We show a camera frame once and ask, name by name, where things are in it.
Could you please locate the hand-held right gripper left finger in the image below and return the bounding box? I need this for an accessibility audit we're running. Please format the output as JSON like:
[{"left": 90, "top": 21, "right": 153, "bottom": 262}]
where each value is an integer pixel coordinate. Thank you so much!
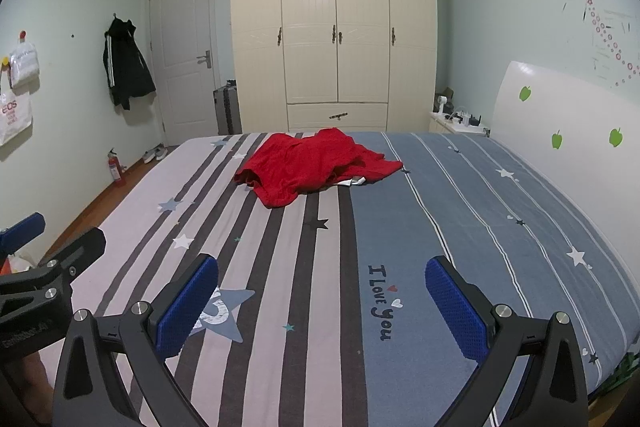
[{"left": 52, "top": 253, "right": 221, "bottom": 427}]

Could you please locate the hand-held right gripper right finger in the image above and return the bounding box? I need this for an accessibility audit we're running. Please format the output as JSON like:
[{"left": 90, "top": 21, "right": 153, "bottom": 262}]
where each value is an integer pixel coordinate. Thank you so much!
[{"left": 425, "top": 256, "right": 591, "bottom": 427}]

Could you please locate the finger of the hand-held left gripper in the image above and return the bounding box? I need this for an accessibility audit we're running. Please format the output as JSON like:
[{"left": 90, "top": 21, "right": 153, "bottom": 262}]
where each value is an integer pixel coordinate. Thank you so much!
[
  {"left": 0, "top": 213, "right": 47, "bottom": 254},
  {"left": 10, "top": 227, "right": 107, "bottom": 303}
]

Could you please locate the red fire extinguisher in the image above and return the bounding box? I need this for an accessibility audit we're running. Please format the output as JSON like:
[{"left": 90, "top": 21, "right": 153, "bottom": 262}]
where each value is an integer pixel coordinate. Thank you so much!
[{"left": 107, "top": 148, "right": 125, "bottom": 188}]

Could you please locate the white tote bag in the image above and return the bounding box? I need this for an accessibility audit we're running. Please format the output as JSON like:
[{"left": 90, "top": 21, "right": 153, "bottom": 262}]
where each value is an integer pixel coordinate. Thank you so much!
[{"left": 0, "top": 57, "right": 35, "bottom": 145}]

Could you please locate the striped star-print bed sheet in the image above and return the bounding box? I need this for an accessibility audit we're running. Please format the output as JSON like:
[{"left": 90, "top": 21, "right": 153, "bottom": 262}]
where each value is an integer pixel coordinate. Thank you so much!
[{"left": 37, "top": 129, "right": 631, "bottom": 427}]

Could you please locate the clear plastic bag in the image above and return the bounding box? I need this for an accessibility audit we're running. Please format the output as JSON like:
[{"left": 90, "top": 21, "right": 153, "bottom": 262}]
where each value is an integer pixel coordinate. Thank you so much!
[{"left": 9, "top": 41, "right": 41, "bottom": 88}]

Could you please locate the white nightstand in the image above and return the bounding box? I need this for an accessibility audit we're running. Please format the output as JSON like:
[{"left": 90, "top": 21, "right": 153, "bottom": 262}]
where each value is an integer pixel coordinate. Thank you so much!
[{"left": 429, "top": 109, "right": 491, "bottom": 138}]

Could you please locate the black jacket with white stripes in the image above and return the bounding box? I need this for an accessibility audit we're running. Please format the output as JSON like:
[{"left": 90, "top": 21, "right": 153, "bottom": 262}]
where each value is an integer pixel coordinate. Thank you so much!
[{"left": 102, "top": 17, "right": 157, "bottom": 110}]

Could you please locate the white bed headboard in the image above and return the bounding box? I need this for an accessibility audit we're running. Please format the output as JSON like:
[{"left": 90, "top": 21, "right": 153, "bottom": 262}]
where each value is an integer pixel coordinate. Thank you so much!
[{"left": 487, "top": 61, "right": 640, "bottom": 288}]

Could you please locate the grey upright suitcase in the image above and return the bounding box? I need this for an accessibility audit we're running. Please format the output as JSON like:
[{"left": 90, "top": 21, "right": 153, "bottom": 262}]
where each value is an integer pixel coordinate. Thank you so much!
[{"left": 213, "top": 81, "right": 243, "bottom": 136}]

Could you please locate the white door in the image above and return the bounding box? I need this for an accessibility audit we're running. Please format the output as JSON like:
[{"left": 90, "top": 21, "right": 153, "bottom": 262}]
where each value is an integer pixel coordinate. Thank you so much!
[{"left": 149, "top": 0, "right": 217, "bottom": 146}]

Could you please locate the cream wardrobe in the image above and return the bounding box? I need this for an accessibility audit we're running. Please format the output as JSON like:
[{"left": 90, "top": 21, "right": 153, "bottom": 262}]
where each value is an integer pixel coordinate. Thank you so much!
[{"left": 229, "top": 0, "right": 438, "bottom": 134}]

